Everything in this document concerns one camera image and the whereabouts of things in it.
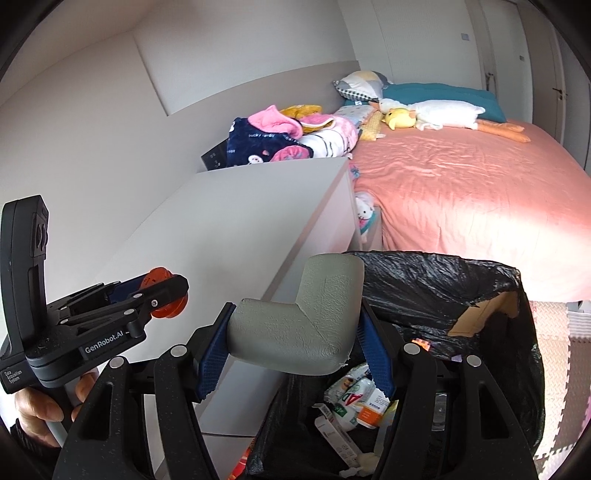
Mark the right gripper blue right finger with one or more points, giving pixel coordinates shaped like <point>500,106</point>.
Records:
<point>375,349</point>

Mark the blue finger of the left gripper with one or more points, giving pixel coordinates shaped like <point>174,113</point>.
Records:
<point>121,291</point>

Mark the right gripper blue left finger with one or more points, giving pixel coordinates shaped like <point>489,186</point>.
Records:
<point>213,352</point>

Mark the orange threaded cap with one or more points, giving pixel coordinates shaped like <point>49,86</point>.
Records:
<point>164,294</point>

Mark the crushed white green plastic bottle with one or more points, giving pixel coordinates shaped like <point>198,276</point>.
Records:
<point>347,396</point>

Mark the grey foam corner guard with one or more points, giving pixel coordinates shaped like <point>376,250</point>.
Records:
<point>314,335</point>

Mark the white torn paper pouch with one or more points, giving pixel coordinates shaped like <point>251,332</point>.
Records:
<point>384,428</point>

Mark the pink puzzle cube toy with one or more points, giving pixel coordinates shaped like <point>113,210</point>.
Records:
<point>422,343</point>

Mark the white long narrow box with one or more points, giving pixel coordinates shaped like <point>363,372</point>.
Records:
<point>338,441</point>

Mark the yellow snack wrapper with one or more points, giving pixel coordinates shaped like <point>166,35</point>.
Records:
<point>240,467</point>

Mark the black trash bag bin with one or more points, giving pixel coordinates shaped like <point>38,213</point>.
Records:
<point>479,419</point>

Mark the person left hand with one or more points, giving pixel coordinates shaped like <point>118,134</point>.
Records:
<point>36,409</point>

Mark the pink bed sheet mattress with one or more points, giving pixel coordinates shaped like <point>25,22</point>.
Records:
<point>479,196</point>

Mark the navy blue printed garment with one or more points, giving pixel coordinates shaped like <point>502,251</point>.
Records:
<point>249,145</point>

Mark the colourful foam floor mat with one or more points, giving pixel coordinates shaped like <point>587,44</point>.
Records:
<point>563,332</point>

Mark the yellow spotted plush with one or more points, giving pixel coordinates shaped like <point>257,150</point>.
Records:
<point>372,129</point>

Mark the pink fleece garment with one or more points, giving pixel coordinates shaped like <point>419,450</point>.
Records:
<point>270,120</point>

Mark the yellow duck plush toy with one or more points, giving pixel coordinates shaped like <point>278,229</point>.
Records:
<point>400,118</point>

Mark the white goose plush toy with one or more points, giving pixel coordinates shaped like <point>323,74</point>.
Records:
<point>440,114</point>

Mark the yellow garment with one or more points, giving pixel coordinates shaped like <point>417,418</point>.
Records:
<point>298,112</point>

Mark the teal pillow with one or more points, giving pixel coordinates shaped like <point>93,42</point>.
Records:
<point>410,93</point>

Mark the checkered grey pillow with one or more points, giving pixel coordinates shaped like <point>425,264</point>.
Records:
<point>363,85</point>

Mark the black wall socket panel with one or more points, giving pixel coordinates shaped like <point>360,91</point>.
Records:
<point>216,157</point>

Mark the white door with handle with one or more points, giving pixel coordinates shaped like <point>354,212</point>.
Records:
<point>528,70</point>

